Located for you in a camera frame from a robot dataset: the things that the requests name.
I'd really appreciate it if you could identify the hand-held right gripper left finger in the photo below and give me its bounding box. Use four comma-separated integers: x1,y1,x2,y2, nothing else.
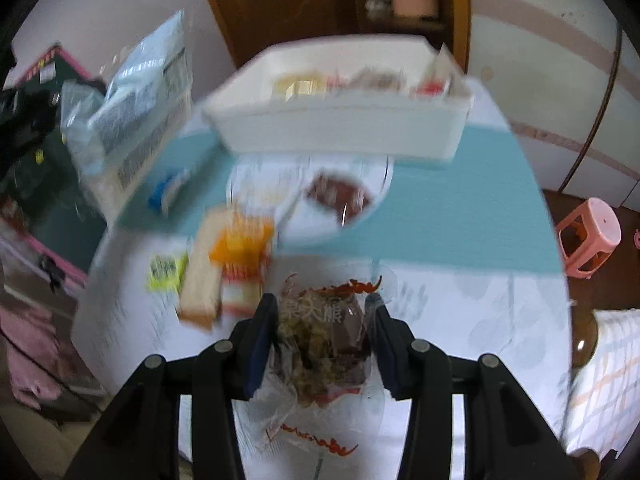
65,292,279,480

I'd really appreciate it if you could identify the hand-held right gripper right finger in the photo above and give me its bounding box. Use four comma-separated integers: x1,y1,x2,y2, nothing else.
366,293,569,480

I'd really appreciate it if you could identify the brown sliced bread packet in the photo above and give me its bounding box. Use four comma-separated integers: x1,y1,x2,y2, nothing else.
177,210,236,331

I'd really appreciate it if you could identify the orange and white snack packet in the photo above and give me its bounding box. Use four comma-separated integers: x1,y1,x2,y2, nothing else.
209,210,276,317

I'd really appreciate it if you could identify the large clear cake packet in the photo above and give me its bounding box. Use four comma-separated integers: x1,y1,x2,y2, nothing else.
60,10,196,221

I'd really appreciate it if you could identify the green snack packet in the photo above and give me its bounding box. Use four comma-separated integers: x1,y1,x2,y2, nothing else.
146,254,188,293

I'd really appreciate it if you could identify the blue snack packet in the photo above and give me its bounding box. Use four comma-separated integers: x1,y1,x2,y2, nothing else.
147,170,193,216

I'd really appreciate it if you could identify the brown chocolate packet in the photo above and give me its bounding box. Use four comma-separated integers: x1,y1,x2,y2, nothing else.
305,172,376,223

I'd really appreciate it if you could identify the white plastic storage bin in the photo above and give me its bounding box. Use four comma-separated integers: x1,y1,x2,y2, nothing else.
202,35,476,163

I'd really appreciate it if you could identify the red and white snack packet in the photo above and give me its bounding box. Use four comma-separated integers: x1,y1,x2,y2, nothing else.
412,80,451,100

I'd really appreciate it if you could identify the pink-framed green chalkboard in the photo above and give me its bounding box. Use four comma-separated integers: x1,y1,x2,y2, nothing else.
0,45,108,281

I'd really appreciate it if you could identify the teal table runner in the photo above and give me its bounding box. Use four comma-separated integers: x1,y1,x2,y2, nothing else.
115,125,566,276

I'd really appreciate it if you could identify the wooden bedpost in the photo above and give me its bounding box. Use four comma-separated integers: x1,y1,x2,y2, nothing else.
572,305,601,368

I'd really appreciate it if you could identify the checked blanket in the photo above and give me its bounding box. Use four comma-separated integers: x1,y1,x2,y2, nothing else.
565,310,640,456

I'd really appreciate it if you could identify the pink cloth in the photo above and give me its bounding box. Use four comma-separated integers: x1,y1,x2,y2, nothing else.
0,305,66,411

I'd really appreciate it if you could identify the pink plastic stool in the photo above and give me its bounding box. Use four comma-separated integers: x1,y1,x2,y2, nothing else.
555,197,622,280

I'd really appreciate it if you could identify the brown wooden door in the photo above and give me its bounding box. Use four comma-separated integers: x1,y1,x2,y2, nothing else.
192,0,361,68

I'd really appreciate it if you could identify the floral wardrobe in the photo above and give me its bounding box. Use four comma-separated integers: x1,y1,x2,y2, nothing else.
465,0,640,206

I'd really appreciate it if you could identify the wooden corner shelf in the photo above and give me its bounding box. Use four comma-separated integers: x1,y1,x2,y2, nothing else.
330,0,471,76

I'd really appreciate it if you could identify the black cable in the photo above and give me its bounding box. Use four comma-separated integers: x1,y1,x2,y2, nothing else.
0,322,103,401

